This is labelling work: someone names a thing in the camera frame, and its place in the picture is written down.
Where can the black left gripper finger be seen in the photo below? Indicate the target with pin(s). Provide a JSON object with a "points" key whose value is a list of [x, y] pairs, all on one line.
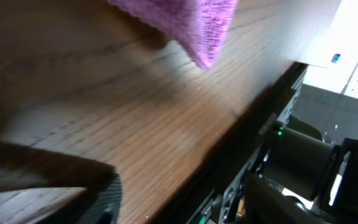
{"points": [[38, 186]]}

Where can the purple microfiber cloth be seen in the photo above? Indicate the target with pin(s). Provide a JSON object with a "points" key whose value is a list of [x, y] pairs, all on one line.
{"points": [[199, 26]]}

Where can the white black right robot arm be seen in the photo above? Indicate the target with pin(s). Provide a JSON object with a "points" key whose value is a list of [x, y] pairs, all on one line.
{"points": [[300, 179]]}

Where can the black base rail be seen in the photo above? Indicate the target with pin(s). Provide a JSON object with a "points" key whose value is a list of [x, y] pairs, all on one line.
{"points": [[212, 192]]}

